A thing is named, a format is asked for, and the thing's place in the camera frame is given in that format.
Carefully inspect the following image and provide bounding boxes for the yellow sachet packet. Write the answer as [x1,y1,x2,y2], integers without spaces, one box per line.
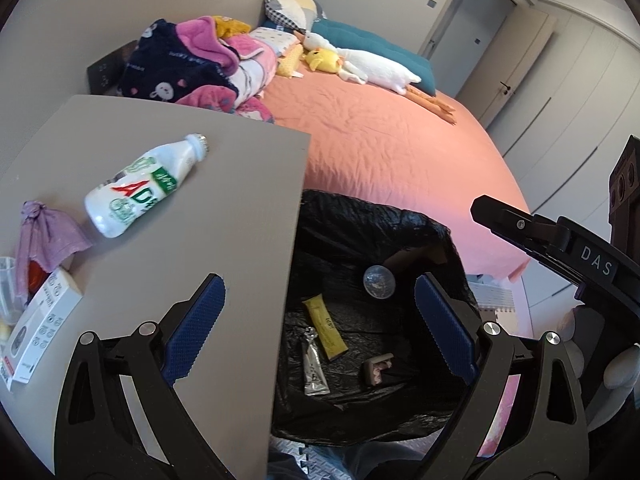
[301,296,348,361]

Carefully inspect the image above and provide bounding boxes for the white cardboard box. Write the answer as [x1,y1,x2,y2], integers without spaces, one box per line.
[0,266,83,393]

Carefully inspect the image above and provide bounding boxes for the navy and pink blanket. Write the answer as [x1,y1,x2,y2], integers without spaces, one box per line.
[118,16,278,123]

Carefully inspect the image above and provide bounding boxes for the bin with black bag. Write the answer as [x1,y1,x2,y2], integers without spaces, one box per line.
[270,189,483,448]

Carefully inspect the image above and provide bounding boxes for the bed with orange sheet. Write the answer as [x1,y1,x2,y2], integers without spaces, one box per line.
[260,60,531,281]

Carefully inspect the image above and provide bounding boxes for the small brown wrapper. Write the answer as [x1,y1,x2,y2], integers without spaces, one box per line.
[361,352,394,387]

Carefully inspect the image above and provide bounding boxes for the beige wardrobe doors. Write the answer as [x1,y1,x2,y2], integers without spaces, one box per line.
[480,10,640,311]

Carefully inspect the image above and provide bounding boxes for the teal pillow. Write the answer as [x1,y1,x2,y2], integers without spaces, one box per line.
[312,19,436,98]

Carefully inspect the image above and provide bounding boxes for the silver foil packet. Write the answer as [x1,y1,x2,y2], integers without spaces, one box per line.
[301,326,331,397]

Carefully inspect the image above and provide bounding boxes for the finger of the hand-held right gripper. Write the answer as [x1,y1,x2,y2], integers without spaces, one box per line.
[470,195,583,283]

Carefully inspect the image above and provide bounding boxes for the pink floor mat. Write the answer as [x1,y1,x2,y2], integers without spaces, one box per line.
[477,372,523,458]

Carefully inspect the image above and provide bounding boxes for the yellow duck plush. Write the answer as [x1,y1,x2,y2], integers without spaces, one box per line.
[304,47,343,75]

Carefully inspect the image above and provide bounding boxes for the purple cloth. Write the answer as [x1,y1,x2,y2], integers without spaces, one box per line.
[14,201,95,306]

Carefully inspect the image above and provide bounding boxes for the white ribbed mat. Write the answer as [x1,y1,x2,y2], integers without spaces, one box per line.
[470,280,516,317]

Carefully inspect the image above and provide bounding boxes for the small yellow pillow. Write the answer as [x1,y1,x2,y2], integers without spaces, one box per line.
[276,44,306,81]

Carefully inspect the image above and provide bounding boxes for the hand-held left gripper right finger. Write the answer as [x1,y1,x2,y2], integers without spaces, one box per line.
[414,272,590,480]

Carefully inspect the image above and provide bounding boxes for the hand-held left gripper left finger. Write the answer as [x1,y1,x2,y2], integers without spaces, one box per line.
[54,274,236,480]

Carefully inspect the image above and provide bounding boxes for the white goose plush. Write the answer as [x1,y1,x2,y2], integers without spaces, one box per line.
[292,30,457,126]

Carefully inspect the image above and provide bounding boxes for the grey foam floor mat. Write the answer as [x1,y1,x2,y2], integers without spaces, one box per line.
[270,435,346,480]

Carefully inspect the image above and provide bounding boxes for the white plastic drink bottle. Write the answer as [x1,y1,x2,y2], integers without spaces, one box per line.
[84,133,208,238]

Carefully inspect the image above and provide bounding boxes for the black wall socket panel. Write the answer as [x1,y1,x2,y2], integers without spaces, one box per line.
[86,40,138,96]

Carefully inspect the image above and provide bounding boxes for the clear plastic cup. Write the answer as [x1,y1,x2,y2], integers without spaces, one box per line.
[0,256,23,326]

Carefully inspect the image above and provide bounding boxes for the clear plastic dome lid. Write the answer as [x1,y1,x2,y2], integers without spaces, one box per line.
[363,264,397,300]

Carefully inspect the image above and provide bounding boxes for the patchwork pillow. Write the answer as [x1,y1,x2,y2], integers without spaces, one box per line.
[263,0,328,33]

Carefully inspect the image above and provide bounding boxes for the grey room door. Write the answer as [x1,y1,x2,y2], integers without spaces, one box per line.
[425,0,516,101]

